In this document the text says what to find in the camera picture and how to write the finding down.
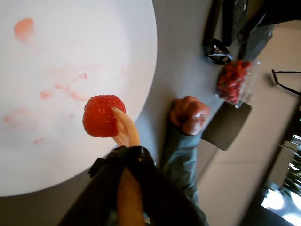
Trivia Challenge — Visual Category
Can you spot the dark framed window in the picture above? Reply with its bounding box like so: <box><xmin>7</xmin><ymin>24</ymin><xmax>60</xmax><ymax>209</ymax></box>
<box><xmin>242</xmin><ymin>94</ymin><xmax>301</xmax><ymax>226</ymax></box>

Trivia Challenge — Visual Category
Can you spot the grey perforated panel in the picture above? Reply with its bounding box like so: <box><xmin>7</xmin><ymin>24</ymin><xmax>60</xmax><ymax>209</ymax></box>
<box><xmin>237</xmin><ymin>22</ymin><xmax>276</xmax><ymax>62</ymax></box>

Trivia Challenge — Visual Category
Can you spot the clear punnet of strawberries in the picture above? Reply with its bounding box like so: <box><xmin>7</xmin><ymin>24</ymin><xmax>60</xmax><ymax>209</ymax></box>
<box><xmin>215</xmin><ymin>60</ymin><xmax>261</xmax><ymax>109</ymax></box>

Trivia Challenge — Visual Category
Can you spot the black laptop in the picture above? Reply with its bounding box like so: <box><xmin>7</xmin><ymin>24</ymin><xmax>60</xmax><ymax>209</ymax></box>
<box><xmin>202</xmin><ymin>0</ymin><xmax>236</xmax><ymax>47</ymax></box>

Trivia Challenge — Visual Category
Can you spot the large white plate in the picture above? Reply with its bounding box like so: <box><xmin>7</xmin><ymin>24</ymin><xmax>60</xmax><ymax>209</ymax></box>
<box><xmin>0</xmin><ymin>0</ymin><xmax>158</xmax><ymax>197</ymax></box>

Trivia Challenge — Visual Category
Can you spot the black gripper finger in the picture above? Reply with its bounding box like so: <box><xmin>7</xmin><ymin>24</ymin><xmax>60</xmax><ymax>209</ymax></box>
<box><xmin>124</xmin><ymin>145</ymin><xmax>205</xmax><ymax>226</ymax></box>
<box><xmin>58</xmin><ymin>146</ymin><xmax>129</xmax><ymax>226</ymax></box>

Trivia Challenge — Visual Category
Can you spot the black hanging bag with strap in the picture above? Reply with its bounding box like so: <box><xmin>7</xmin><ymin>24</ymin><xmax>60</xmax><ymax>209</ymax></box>
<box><xmin>271</xmin><ymin>69</ymin><xmax>301</xmax><ymax>96</ymax></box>

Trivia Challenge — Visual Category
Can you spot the forearm in grey-green sleeve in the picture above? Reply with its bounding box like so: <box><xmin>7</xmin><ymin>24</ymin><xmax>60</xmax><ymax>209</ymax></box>
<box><xmin>161</xmin><ymin>117</ymin><xmax>209</xmax><ymax>226</ymax></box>

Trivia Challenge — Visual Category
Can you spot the whole red strawberry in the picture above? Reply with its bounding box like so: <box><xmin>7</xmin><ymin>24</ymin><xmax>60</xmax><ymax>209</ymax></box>
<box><xmin>82</xmin><ymin>94</ymin><xmax>127</xmax><ymax>138</ymax></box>

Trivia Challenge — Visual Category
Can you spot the pale strawberry piece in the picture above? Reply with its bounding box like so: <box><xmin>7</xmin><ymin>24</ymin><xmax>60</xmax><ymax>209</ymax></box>
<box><xmin>14</xmin><ymin>18</ymin><xmax>35</xmax><ymax>40</ymax></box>

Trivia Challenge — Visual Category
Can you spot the person's clenched hand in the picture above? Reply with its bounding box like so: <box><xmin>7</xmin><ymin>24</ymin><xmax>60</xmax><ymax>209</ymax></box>
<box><xmin>169</xmin><ymin>95</ymin><xmax>211</xmax><ymax>137</ymax></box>

